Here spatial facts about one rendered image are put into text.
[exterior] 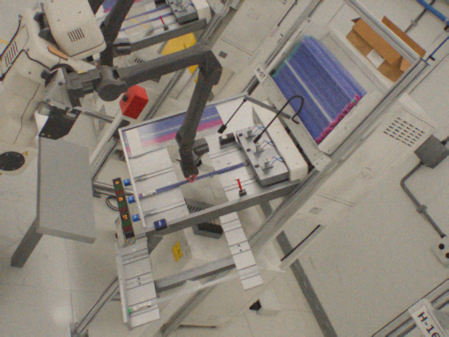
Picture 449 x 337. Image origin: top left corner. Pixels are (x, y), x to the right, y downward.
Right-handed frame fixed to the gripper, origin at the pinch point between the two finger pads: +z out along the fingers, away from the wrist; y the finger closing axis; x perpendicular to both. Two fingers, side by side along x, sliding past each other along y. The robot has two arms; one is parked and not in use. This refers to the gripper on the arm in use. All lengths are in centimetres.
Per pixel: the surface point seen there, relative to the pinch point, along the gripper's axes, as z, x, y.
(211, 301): 77, 6, -20
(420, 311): -13, -52, -95
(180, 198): 1.1, 7.8, -7.9
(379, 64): -21, -103, 18
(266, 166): -6.8, -32.1, -11.7
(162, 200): 1.2, 15.7, -5.9
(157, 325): 19, 32, -53
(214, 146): 0.5, -16.0, 17.2
